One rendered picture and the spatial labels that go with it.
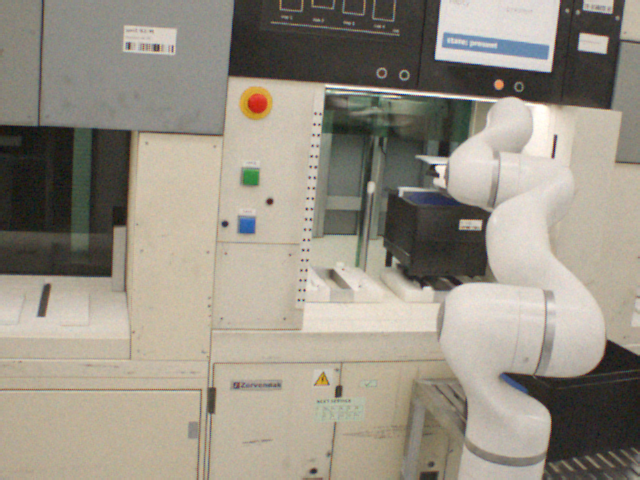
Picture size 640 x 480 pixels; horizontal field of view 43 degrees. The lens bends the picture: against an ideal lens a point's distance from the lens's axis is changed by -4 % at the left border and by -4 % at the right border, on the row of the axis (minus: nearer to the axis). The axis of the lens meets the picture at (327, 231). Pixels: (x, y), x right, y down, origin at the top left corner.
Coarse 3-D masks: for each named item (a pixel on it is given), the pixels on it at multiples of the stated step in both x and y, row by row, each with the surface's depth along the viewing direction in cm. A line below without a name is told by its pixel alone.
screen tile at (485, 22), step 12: (492, 0) 173; (456, 12) 172; (468, 12) 173; (480, 12) 173; (492, 12) 174; (444, 24) 172; (456, 24) 173; (468, 24) 173; (480, 24) 174; (492, 24) 175
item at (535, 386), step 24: (624, 360) 168; (528, 384) 155; (552, 384) 148; (576, 384) 150; (600, 384) 152; (624, 384) 155; (552, 408) 149; (576, 408) 152; (600, 408) 154; (624, 408) 157; (552, 432) 151; (576, 432) 153; (600, 432) 156; (624, 432) 159; (552, 456) 152; (576, 456) 155
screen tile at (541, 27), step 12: (504, 0) 174; (516, 0) 175; (528, 0) 175; (540, 0) 176; (552, 0) 177; (504, 12) 175; (540, 12) 177; (552, 12) 177; (504, 24) 175; (516, 24) 176; (528, 24) 177; (540, 24) 177; (552, 24) 178; (528, 36) 177; (540, 36) 178
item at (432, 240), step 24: (408, 216) 207; (432, 216) 204; (456, 216) 205; (480, 216) 207; (384, 240) 223; (408, 240) 206; (432, 240) 205; (456, 240) 207; (480, 240) 209; (408, 264) 206; (432, 264) 207; (456, 264) 209; (480, 264) 210
